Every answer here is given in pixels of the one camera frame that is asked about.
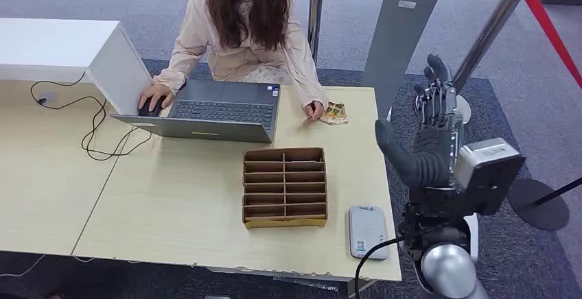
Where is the person's left hand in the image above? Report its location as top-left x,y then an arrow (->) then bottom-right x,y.
303,100 -> 326,121

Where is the person's right hand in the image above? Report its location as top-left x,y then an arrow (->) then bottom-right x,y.
137,83 -> 176,112

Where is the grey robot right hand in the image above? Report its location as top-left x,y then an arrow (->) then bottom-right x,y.
375,53 -> 465,193

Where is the black computer mouse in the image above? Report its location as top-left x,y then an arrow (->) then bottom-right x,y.
137,95 -> 167,119

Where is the yellow buildings printed card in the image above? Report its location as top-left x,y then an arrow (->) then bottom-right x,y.
319,101 -> 349,127

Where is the brown slotted card organizer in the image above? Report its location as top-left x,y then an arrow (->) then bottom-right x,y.
242,147 -> 328,230

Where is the person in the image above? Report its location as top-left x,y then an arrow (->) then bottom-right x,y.
137,0 -> 329,121

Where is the white card reader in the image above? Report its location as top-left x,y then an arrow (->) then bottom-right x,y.
348,205 -> 390,261

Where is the grey laptop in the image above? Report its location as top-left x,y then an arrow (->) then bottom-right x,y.
110,78 -> 282,145

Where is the grey kiosk stand panel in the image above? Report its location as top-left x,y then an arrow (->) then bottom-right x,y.
360,0 -> 469,123

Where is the white cabinet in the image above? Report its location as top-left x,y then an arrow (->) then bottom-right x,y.
0,18 -> 154,116

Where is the black round floor base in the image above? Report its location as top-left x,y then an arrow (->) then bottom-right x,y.
507,178 -> 570,232

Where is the black thin pole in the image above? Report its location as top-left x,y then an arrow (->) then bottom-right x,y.
534,176 -> 582,207

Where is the red barrier belt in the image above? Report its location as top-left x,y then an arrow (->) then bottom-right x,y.
520,0 -> 582,90

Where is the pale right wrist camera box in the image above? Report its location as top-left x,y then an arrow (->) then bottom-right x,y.
454,138 -> 526,216

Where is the black desk cable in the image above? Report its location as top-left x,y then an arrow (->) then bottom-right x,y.
30,71 -> 153,162

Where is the chrome stanchion post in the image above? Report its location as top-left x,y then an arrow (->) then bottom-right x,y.
450,0 -> 539,125
307,0 -> 327,64

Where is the grey desk cable grommet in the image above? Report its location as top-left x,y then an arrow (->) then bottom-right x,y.
36,91 -> 58,107

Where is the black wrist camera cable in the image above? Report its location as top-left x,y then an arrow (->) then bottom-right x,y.
353,235 -> 406,299

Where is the grey metal desk frame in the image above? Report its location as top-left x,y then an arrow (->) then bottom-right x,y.
207,267 -> 378,298

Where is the thin white cable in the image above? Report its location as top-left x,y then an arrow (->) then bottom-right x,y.
0,254 -> 49,280

